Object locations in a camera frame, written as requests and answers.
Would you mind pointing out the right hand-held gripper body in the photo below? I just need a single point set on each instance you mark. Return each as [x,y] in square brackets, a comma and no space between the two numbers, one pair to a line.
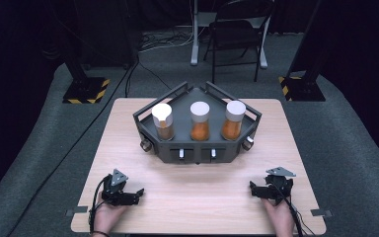
[281,187]

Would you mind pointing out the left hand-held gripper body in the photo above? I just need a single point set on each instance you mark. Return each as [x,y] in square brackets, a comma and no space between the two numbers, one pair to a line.
[113,194]

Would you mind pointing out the light orange spice jar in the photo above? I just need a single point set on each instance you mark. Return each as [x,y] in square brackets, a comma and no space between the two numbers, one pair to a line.
[233,126]

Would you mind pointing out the dark orange spice jar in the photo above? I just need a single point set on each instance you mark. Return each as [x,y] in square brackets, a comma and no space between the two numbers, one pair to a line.
[200,126]

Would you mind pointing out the dark grey corner rack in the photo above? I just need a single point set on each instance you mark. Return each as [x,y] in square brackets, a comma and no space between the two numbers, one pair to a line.
[181,118]

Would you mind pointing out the person's left hand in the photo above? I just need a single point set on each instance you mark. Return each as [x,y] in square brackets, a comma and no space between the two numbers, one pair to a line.
[105,217]

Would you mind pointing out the person's right hand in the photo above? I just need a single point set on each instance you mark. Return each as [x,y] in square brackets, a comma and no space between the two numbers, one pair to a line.
[281,217]

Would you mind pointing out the black wristband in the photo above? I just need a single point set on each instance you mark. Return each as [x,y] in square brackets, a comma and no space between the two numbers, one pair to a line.
[100,233]

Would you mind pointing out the black stand striped base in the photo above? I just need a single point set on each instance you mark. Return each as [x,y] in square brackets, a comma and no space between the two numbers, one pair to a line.
[304,89]
[85,90]

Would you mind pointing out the black folding chair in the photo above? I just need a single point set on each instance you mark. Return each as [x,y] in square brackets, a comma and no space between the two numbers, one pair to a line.
[233,36]

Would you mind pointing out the black equipment case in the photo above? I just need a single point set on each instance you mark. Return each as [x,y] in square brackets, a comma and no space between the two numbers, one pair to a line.
[108,36]

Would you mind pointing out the grey table edge bracket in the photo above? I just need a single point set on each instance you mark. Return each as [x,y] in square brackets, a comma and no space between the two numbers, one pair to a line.
[321,213]
[75,211]

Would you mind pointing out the white desk frame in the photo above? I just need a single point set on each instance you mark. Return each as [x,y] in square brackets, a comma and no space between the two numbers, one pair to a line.
[194,49]

